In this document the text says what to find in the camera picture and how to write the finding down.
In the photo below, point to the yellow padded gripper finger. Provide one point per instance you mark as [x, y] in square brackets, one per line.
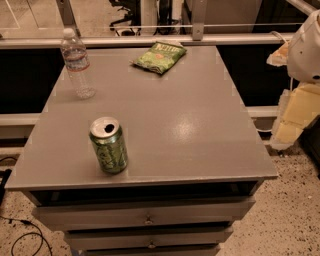
[297, 109]
[279, 57]

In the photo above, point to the green soda can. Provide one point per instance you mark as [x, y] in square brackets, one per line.
[107, 139]

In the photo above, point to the upper grey drawer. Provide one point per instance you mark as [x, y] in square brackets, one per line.
[143, 214]

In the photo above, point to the grey drawer cabinet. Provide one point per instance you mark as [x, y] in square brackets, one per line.
[187, 134]

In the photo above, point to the lower grey drawer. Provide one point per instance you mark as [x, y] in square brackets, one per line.
[148, 238]

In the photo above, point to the metal railing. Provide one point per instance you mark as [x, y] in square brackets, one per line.
[26, 24]

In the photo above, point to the grey drawer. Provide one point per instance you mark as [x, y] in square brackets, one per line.
[148, 238]
[143, 214]

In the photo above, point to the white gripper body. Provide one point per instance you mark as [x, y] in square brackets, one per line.
[305, 55]

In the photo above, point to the black office chair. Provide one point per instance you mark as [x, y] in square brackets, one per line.
[130, 23]

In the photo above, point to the clear plastic water bottle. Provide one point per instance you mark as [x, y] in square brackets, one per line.
[77, 64]

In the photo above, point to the green chip bag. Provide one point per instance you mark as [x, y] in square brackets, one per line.
[160, 57]

